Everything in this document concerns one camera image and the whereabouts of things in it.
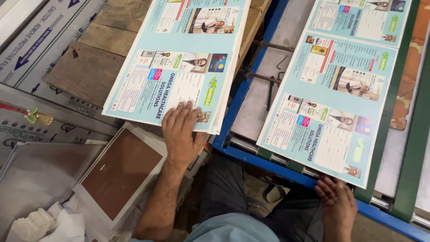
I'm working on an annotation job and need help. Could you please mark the black hand tool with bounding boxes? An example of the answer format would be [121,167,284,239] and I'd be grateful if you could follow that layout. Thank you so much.
[266,75,275,112]

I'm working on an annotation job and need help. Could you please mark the rusty metal rod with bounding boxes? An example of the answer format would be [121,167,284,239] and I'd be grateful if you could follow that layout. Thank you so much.
[248,71,283,85]
[260,40,296,53]

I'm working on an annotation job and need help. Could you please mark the person's left hand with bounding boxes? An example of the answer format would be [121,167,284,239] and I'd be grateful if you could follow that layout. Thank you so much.
[161,102,207,165]

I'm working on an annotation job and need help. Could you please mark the green conveyor belt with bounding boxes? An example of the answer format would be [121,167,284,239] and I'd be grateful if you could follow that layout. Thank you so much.
[354,0,422,204]
[390,40,430,222]

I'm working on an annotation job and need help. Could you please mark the grey metal sheet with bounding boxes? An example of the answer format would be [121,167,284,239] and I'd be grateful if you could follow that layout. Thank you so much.
[0,142,105,242]

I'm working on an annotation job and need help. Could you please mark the person's light blue shirt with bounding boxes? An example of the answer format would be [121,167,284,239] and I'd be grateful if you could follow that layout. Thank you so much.
[129,212,281,242]

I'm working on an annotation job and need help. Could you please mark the metal roller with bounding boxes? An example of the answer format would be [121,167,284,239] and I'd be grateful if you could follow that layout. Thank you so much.
[230,135,430,230]

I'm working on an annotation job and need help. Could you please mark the black hex key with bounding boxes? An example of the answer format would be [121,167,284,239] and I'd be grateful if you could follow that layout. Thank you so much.
[276,55,289,86]

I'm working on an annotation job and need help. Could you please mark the wooden pallet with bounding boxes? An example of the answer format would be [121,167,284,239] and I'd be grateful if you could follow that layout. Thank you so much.
[45,0,273,109]

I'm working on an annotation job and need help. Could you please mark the person's dark trousers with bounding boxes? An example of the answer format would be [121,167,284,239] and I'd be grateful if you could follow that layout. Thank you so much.
[200,154,325,242]

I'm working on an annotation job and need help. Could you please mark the grey sandal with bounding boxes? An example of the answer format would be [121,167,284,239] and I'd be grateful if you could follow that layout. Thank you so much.
[262,176,291,204]

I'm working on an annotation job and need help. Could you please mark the brown board in white frame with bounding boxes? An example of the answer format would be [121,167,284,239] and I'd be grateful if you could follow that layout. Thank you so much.
[72,122,168,232]

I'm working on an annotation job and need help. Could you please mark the stack of light blue printed sheets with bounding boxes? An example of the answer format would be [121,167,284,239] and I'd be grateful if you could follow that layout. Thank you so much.
[102,0,252,136]

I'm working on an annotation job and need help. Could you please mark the red stick with gold bell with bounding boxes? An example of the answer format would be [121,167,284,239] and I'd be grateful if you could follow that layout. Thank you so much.
[0,102,54,127]

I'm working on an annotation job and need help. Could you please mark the person's right hand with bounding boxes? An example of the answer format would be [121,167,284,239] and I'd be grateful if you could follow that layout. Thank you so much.
[315,177,358,232]

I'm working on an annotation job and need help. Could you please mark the white panel with blue arrows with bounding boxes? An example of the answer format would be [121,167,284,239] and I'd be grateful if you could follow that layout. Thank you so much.
[0,0,109,101]

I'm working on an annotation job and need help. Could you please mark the crumpled white paper pile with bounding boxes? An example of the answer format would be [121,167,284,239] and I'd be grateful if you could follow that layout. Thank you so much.
[6,202,86,242]

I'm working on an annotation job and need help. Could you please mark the blue machine frame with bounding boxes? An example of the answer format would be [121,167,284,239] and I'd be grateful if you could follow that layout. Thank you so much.
[212,0,430,242]

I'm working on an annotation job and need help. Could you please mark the light blue printed leaflet sheet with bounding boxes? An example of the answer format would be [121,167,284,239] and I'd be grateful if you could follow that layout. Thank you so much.
[256,32,399,189]
[307,0,412,49]

